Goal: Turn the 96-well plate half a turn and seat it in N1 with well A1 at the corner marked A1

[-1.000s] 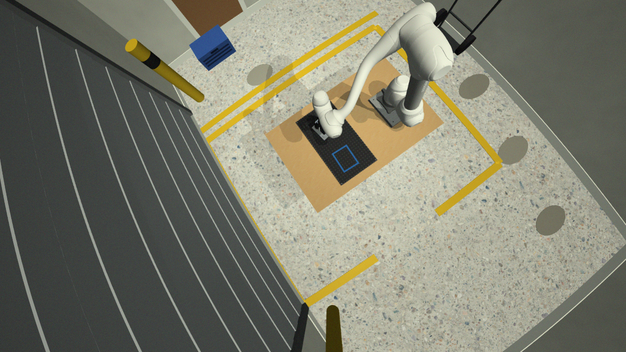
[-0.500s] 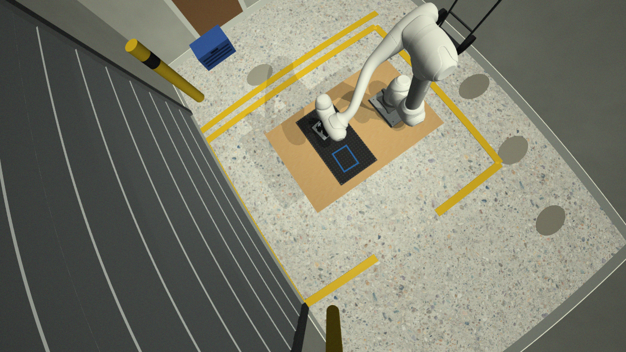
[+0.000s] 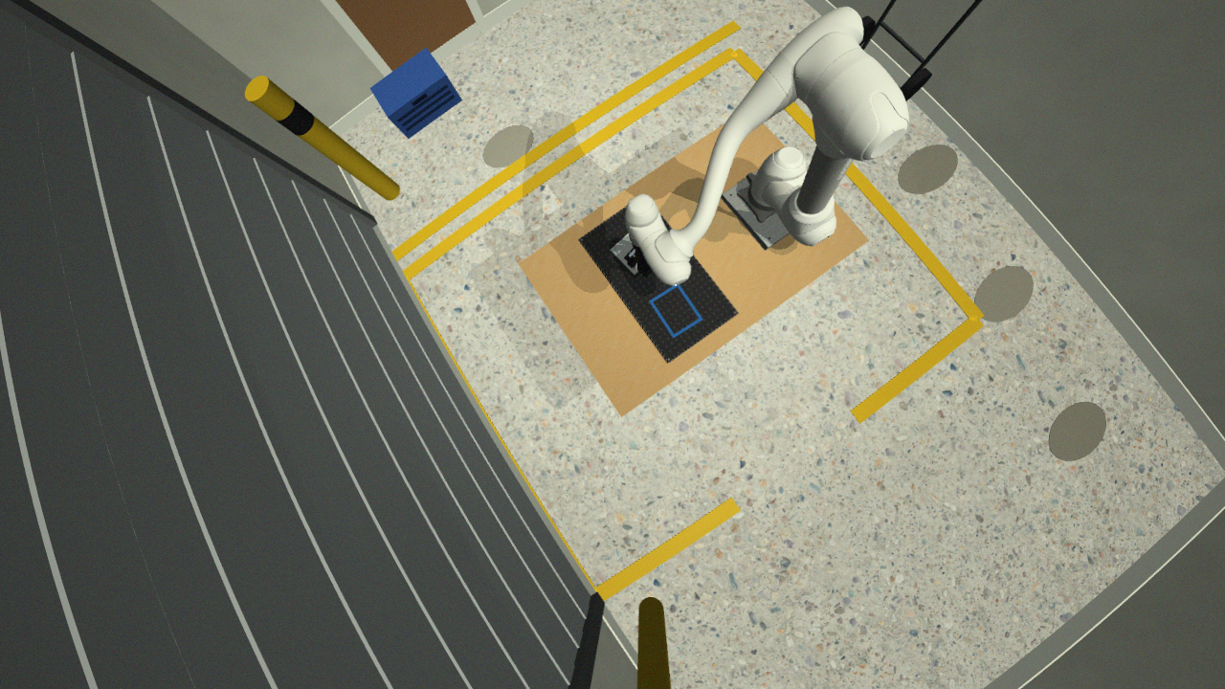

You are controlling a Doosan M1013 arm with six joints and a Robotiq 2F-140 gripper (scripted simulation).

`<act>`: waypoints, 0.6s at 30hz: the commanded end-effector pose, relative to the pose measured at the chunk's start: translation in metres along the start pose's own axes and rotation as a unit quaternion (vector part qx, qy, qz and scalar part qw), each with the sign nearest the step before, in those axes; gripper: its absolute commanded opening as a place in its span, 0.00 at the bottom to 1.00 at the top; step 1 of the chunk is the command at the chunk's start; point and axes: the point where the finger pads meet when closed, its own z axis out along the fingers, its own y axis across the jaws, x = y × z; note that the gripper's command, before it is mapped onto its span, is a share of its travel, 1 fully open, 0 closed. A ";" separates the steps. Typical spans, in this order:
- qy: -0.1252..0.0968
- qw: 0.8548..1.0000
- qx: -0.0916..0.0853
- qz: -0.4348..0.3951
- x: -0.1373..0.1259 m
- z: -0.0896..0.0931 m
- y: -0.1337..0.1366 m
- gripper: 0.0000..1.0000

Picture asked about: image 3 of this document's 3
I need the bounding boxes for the black well plate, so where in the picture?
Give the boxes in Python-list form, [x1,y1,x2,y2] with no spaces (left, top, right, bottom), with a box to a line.
[625,249,652,277]

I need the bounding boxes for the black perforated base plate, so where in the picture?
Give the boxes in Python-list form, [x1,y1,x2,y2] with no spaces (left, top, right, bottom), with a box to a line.
[578,207,739,364]

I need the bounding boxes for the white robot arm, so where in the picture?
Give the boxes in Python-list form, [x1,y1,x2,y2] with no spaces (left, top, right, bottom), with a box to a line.
[625,7,909,286]

